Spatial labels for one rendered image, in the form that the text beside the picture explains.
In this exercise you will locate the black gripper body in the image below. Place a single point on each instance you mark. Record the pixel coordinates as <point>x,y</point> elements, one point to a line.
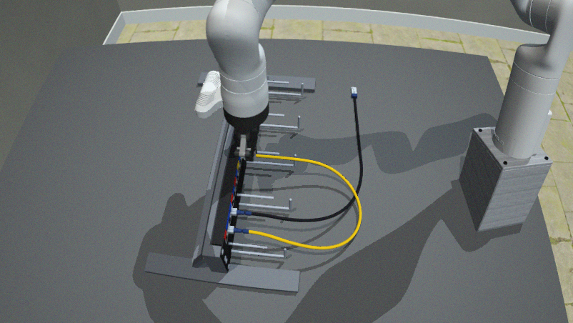
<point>245,125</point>

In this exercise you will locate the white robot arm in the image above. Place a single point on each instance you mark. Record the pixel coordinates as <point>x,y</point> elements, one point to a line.
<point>232,32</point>

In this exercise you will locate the yellow patch cord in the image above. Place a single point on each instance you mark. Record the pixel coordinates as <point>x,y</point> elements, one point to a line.
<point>246,231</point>

